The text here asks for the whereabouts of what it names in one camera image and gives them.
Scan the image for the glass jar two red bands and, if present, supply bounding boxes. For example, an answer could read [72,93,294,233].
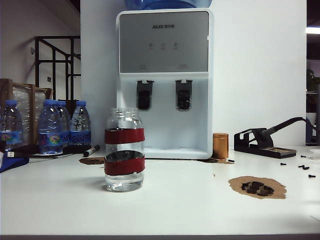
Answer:
[104,107,146,193]

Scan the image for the white AUX water dispenser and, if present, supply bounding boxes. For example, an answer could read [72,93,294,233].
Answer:
[115,7,215,160]

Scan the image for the plastic water bottle blue cap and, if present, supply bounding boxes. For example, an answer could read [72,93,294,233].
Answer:
[0,99,24,152]
[37,98,63,155]
[69,100,91,147]
[56,100,71,148]

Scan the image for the blue water jug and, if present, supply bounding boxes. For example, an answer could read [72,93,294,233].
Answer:
[123,0,213,11]

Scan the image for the dark grey tap lever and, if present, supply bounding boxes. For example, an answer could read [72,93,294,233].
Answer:
[174,79,193,111]
[136,79,154,111]

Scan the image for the copper metal canister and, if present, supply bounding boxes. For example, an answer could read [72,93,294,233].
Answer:
[212,132,229,159]

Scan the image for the black marker pen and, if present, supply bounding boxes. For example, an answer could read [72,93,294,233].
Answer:
[83,144,101,158]

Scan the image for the black flat box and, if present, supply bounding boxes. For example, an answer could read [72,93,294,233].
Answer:
[61,145,92,154]

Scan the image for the black soldering iron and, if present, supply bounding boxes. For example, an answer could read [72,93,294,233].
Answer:
[251,116,317,148]

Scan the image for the black soldering iron stand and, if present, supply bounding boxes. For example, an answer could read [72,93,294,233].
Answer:
[233,127,297,159]

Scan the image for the black stair railing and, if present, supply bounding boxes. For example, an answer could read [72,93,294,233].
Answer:
[34,35,81,101]

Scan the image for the blue cloth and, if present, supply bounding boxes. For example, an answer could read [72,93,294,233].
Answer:
[0,149,30,174]

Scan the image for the wooden frame with plastic wrap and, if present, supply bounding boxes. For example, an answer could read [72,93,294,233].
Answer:
[0,78,54,149]

